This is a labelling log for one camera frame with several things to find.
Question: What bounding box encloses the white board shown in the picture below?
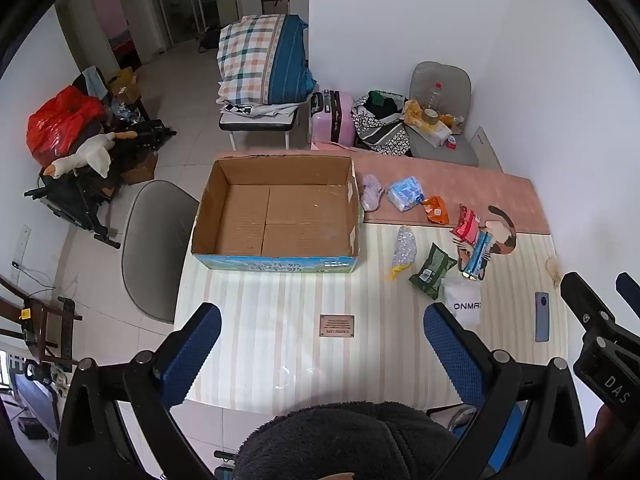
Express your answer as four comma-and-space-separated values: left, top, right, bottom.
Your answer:
470, 126, 503, 171

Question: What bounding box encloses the dark wooden rack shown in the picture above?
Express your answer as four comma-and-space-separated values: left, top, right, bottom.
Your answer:
0, 272, 83, 366

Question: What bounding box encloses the brown label plate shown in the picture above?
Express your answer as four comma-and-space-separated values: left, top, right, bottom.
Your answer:
319, 315, 356, 338

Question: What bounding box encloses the green snack packet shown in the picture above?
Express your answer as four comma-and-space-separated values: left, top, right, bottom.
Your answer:
408, 242, 457, 301

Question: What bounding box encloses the striped cat print mat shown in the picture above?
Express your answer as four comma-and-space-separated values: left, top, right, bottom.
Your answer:
172, 222, 571, 413

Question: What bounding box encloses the pink suitcase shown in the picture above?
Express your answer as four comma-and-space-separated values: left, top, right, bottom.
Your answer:
309, 89, 357, 150

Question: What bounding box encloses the red plastic bag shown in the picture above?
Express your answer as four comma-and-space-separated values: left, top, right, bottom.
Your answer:
26, 85, 108, 170

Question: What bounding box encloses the light blue cloth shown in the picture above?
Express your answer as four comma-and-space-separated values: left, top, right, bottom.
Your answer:
82, 66, 106, 96

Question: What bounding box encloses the orange snack packet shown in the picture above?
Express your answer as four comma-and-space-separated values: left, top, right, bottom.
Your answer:
421, 195, 449, 224

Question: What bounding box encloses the black white patterned bag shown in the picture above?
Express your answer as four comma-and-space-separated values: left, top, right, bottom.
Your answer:
350, 91, 413, 157

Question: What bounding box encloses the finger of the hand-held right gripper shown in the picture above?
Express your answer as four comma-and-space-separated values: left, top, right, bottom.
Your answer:
616, 272, 640, 319
560, 271, 617, 342

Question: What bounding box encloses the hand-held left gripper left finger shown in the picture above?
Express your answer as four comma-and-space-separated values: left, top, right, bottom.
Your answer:
57, 302, 223, 480

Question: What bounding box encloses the brown cardboard box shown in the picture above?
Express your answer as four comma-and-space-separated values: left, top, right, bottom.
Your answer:
120, 152, 158, 185

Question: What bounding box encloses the blue smartphone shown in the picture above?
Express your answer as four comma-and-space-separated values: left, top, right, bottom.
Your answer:
535, 291, 550, 343

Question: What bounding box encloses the white goose plush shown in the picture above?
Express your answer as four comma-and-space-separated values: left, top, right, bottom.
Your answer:
42, 130, 138, 179

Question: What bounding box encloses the plaid bedding bundle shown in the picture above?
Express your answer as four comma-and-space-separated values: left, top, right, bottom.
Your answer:
216, 14, 317, 106

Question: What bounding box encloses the blue tissue packet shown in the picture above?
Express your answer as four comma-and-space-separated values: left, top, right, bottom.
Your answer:
386, 176, 427, 212

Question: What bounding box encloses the small open cardboard box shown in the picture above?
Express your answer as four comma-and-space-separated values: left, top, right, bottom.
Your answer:
107, 66, 143, 103

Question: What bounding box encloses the white plastic packet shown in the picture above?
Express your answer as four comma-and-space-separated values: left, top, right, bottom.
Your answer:
441, 272, 483, 328

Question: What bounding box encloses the pink suede mat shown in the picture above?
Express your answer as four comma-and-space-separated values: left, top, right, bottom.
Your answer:
310, 141, 552, 235

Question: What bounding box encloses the clear plastic snack bag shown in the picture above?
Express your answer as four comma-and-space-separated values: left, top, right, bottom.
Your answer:
389, 225, 418, 282

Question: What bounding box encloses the grey shell chair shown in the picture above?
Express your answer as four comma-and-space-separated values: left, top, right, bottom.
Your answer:
121, 180, 201, 323

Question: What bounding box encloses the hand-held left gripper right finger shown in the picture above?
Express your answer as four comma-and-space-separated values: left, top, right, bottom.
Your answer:
422, 302, 588, 480

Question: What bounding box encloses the long blue snack packet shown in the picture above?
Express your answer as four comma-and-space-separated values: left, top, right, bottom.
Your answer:
462, 230, 496, 279

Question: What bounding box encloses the black folded stroller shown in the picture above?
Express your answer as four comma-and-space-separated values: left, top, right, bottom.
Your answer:
24, 115, 178, 250

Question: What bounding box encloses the red snack packet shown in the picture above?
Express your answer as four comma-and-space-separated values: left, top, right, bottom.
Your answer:
451, 203, 482, 246

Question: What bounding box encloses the grey padded chair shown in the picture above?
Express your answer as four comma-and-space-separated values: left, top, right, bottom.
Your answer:
402, 61, 481, 167

